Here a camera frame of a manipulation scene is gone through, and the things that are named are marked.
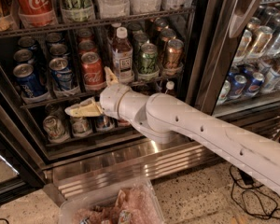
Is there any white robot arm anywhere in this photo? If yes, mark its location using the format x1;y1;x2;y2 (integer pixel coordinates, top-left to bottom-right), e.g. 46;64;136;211
65;68;280;195

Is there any pepsi can back left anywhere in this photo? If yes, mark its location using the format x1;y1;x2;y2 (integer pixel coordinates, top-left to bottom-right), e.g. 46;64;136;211
18;36;38;52

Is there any pepsi can behind door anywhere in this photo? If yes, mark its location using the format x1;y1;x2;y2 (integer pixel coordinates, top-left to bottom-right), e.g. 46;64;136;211
229;75;246;99

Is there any clear plastic bin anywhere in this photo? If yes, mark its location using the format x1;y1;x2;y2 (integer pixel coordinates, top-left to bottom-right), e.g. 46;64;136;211
58;177;165;224

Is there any green can front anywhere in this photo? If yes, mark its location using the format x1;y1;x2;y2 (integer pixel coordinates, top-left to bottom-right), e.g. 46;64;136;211
138;43;158;75

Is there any tea bottle bottom shelf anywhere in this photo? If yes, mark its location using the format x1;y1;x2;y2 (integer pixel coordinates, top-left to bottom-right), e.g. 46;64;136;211
165;81;176;97

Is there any tall green can top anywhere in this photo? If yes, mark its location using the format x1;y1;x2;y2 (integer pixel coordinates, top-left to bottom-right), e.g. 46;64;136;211
61;0;92;22

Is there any red coke can back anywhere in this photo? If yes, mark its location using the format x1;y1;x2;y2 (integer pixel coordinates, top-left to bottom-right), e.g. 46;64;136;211
77;29;94;43

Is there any copper can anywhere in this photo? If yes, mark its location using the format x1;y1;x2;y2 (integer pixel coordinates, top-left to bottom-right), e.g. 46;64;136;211
163;38;184;69
152;18;169;35
159;28;176;49

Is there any red coke can front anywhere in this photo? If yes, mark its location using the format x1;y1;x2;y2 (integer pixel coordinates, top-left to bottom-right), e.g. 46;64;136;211
81;51;105;91

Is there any red coke can middle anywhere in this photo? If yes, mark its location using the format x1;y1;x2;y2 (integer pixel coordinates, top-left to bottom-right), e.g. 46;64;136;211
78;40;97;55

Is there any green can middle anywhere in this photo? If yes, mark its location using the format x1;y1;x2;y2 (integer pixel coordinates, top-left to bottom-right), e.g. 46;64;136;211
133;33;149;54

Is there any copper can front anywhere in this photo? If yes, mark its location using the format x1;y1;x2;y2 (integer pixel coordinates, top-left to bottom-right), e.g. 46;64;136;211
163;38;184;69

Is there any pepsi can back row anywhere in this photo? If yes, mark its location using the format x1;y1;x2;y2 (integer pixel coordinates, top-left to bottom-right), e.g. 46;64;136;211
46;33;64;46

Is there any copper can back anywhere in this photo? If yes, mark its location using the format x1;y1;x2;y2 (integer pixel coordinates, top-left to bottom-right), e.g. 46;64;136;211
152;18;169;35

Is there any pepsi can second row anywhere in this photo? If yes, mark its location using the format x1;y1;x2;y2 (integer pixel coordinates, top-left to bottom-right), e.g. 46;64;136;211
49;44;70;59

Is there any copper can middle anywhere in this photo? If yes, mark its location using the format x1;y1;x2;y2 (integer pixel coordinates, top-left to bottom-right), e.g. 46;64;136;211
159;28;176;49

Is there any tall red coke can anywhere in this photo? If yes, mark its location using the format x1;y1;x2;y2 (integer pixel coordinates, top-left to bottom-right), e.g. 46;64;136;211
18;0;53;27

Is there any blue pepsi can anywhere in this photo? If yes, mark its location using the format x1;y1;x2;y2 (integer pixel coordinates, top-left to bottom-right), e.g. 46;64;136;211
13;63;47;98
49;58;74;91

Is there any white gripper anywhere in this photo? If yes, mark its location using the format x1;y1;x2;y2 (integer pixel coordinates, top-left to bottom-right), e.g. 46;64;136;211
64;66;132;119

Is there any blue pepsi can front left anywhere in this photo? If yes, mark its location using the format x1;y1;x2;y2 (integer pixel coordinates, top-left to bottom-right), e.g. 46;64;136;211
13;63;47;98

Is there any white green can bottom left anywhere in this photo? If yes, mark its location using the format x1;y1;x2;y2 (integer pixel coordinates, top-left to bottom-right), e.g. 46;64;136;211
43;116;69;143

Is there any glass fridge door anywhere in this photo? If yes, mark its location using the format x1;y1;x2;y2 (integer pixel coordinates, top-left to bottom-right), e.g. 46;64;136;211
188;0;280;122

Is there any iced tea bottle white cap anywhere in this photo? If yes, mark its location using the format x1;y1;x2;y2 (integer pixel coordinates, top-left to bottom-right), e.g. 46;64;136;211
112;27;133;80

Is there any fridge door handle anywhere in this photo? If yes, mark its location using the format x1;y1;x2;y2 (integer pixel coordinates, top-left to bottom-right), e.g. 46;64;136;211
229;0;261;38

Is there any white green can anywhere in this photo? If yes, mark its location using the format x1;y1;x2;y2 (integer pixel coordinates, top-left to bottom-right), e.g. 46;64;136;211
71;117;92;137
43;116;69;143

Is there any blue can bottom shelf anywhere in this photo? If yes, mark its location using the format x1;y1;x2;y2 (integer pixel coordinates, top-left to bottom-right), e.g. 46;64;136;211
95;115;113;132

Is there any black power adapter cable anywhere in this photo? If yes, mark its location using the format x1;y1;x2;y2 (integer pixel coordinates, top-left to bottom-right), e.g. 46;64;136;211
229;165;280;220

